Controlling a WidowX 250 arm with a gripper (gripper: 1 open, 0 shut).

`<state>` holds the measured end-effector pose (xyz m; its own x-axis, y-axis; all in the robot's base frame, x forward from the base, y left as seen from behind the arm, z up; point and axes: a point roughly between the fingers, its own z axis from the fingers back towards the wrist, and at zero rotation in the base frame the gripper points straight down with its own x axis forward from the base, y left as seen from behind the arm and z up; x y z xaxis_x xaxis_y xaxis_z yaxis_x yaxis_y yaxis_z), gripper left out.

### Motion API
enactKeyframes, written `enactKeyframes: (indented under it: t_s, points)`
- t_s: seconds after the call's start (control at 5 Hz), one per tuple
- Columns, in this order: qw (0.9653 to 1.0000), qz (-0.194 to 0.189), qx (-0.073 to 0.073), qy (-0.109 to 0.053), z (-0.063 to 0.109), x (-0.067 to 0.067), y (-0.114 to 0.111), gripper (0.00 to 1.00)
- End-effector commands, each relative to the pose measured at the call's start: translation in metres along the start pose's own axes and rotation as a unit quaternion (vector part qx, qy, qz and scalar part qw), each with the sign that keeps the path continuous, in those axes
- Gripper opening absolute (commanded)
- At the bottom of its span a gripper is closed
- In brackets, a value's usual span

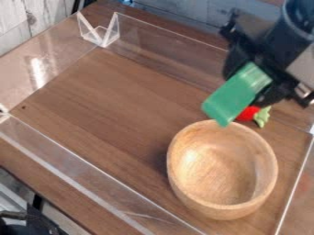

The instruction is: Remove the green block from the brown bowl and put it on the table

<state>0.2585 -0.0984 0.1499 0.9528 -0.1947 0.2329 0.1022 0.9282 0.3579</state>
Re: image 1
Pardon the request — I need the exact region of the black device lower left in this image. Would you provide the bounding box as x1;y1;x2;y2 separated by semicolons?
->
0;205;68;235

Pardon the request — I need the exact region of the green rectangular block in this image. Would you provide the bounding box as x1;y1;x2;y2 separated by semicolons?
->
202;62;272;127

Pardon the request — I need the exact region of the red plush strawberry toy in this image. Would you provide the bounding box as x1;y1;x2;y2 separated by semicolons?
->
235;106;271;128

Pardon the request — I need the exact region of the clear acrylic corner bracket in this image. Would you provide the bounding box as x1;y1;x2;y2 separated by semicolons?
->
76;12;120;48

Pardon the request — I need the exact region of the brown wooden bowl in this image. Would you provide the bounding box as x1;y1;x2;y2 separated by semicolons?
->
167;120;278;220

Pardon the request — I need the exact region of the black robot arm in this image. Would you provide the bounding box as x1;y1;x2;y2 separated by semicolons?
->
219;0;314;107

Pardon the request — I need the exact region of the clear acrylic front barrier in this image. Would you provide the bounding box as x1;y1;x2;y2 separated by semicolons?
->
0;114;204;235

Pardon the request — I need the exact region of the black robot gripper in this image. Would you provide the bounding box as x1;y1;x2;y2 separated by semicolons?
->
219;8;314;107

